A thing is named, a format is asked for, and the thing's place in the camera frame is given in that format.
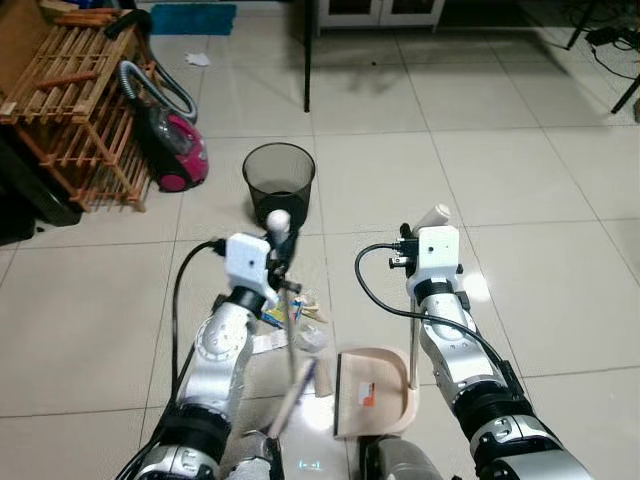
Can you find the grey robot left leg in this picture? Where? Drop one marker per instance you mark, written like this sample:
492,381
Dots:
255,462

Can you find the black table leg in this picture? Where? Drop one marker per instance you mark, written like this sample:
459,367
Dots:
307,60

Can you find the flat white paper slip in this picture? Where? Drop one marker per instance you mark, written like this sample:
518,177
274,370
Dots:
268,343

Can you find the white cabinet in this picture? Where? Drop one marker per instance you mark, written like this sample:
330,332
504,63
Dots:
380,12

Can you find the blue floor mat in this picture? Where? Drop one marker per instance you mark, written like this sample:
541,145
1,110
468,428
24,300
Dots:
192,18

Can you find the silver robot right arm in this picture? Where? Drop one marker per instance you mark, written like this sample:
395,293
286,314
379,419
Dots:
460,350

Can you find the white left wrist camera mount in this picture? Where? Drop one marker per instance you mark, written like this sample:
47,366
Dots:
246,258

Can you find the wooden slatted rack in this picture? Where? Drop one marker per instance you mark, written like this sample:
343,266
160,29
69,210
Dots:
70,90

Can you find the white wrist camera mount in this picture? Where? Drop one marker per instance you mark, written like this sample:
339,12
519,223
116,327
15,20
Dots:
438,252
246,258

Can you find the small crumpled white paper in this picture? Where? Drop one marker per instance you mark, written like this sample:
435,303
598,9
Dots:
197,59

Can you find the grey robot leg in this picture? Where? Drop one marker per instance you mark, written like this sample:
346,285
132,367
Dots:
255,462
400,462

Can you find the brown cardboard sheet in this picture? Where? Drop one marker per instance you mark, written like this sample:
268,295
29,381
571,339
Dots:
20,45

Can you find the pink canister vacuum cleaner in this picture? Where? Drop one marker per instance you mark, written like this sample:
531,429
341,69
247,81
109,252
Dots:
178,150

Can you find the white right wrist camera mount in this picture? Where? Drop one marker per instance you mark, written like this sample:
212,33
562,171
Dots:
438,252

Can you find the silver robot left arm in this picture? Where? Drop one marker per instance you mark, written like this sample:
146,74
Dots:
215,360

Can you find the black tripod stand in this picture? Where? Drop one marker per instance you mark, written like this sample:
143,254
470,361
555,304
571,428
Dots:
625,95

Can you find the black mesh waste bin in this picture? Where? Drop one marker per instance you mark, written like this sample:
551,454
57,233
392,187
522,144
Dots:
279,175

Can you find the grey robot right leg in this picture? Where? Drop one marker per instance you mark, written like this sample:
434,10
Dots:
400,462

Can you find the yellow blue snack wrapper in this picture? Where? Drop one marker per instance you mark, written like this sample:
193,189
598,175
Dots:
272,314

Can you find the crumpled white tissue ball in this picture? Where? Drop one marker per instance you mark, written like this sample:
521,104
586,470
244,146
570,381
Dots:
316,338

